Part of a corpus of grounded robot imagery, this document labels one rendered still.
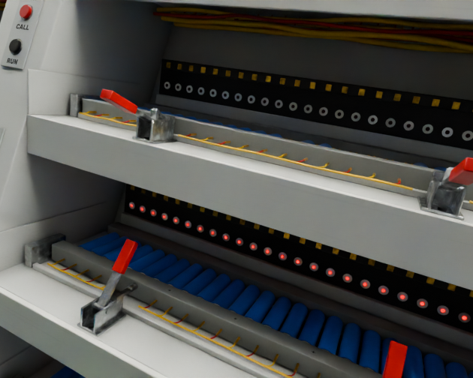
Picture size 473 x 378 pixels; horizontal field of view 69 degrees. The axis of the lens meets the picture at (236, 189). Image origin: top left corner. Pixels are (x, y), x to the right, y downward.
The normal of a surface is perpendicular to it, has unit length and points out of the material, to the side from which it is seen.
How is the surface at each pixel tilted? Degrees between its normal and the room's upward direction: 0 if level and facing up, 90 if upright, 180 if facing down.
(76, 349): 108
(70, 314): 18
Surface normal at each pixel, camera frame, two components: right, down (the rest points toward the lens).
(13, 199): 0.90, 0.25
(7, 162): -0.35, -0.12
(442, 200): -0.41, 0.18
